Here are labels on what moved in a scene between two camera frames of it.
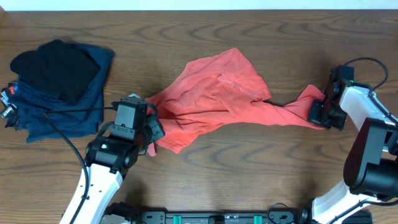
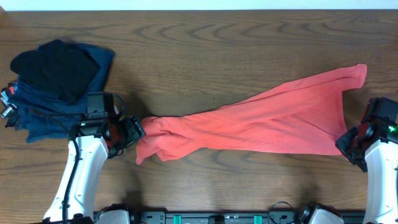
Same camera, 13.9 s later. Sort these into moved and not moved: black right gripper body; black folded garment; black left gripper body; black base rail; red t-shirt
Moved: red t-shirt; black right gripper body; black left gripper body
Not moved: black folded garment; black base rail
